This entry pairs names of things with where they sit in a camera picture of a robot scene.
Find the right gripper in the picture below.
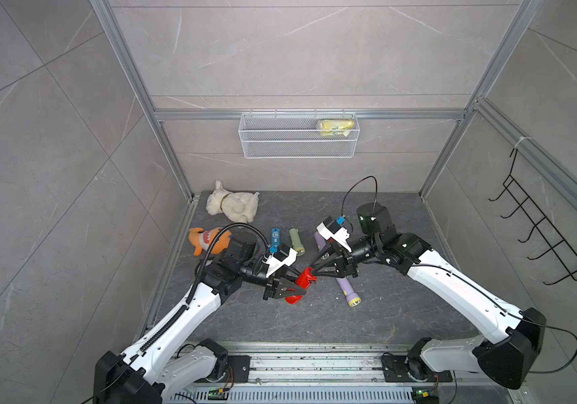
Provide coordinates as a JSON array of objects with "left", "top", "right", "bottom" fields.
[{"left": 307, "top": 237, "right": 379, "bottom": 279}]

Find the purple flashlight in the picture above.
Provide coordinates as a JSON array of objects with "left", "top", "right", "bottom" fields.
[
  {"left": 335, "top": 278, "right": 362, "bottom": 307},
  {"left": 314, "top": 232, "right": 327, "bottom": 251}
]

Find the red flashlight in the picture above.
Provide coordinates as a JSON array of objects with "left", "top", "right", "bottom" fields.
[{"left": 285, "top": 267, "right": 317, "bottom": 305}]

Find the green flashlight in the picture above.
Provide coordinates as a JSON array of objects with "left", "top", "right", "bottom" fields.
[{"left": 289, "top": 227, "right": 305, "bottom": 256}]

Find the blue flashlight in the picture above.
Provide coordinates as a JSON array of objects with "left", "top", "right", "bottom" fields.
[{"left": 270, "top": 228, "right": 281, "bottom": 254}]

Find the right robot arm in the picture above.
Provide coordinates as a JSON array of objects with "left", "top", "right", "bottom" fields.
[{"left": 311, "top": 203, "right": 549, "bottom": 390}]

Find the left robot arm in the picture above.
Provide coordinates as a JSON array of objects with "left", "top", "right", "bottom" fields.
[{"left": 88, "top": 223, "right": 306, "bottom": 403}]

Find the white plush dog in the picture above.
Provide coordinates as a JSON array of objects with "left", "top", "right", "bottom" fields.
[{"left": 206, "top": 180, "right": 260, "bottom": 224}]

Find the orange plush toy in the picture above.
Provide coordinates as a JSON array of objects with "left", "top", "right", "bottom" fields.
[{"left": 188, "top": 227, "right": 232, "bottom": 257}]

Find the yellow item in basket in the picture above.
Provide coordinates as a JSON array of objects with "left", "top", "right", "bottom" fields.
[{"left": 316, "top": 120, "right": 356, "bottom": 137}]

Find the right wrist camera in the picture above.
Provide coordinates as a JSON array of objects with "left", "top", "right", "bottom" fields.
[{"left": 316, "top": 216, "right": 352, "bottom": 253}]

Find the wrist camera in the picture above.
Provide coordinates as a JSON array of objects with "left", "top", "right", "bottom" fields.
[
  {"left": 264, "top": 243, "right": 298, "bottom": 278},
  {"left": 316, "top": 216, "right": 352, "bottom": 253}
]

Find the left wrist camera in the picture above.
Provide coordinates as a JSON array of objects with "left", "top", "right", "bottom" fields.
[{"left": 264, "top": 243, "right": 298, "bottom": 278}]

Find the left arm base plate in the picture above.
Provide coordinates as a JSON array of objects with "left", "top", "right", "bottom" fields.
[{"left": 199, "top": 355, "right": 251, "bottom": 385}]

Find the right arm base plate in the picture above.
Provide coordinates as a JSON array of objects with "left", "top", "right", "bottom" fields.
[{"left": 380, "top": 353, "right": 453, "bottom": 383}]

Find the white wire basket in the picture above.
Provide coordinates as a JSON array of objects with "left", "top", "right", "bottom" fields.
[{"left": 238, "top": 112, "right": 360, "bottom": 159}]

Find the black wall hook rack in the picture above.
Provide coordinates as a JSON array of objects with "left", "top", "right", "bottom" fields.
[{"left": 488, "top": 148, "right": 577, "bottom": 286}]

